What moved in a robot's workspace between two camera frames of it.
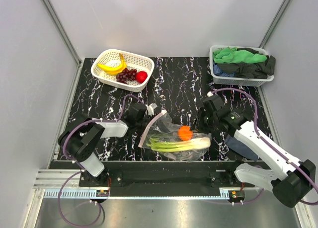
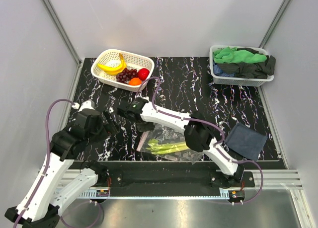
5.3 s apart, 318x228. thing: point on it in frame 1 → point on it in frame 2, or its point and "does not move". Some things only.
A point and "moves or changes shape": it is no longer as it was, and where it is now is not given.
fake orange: x=185 y=133 moves or changes shape
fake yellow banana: x=114 y=70 does not move
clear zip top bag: x=174 y=141 does not move
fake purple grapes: x=126 y=75 does not move
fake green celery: x=168 y=146 does not move
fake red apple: x=141 y=76 moves or changes shape
